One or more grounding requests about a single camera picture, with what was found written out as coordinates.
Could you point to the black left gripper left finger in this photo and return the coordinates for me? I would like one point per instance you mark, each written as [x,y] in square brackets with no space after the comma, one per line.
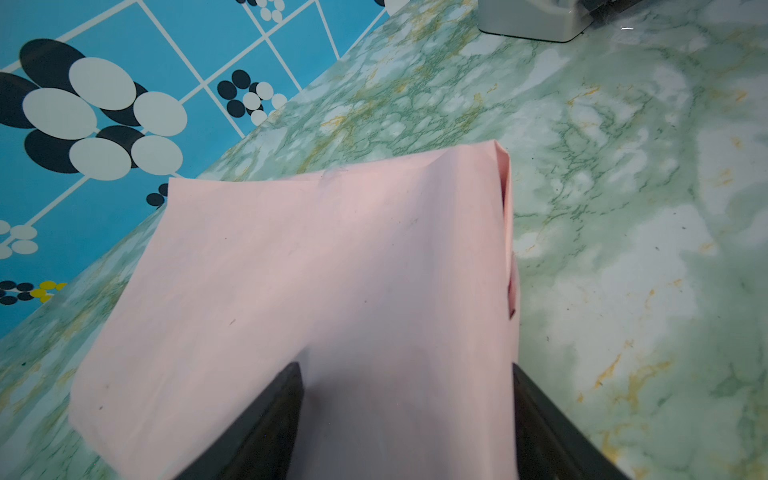
[260,442]

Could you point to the small grey white device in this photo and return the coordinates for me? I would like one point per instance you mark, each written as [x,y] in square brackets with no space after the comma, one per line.
[551,21]

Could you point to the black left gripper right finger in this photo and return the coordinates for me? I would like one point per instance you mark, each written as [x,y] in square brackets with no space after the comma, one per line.
[548,444]

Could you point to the purple wrapping paper sheet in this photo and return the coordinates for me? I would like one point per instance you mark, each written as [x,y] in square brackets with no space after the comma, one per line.
[392,285]

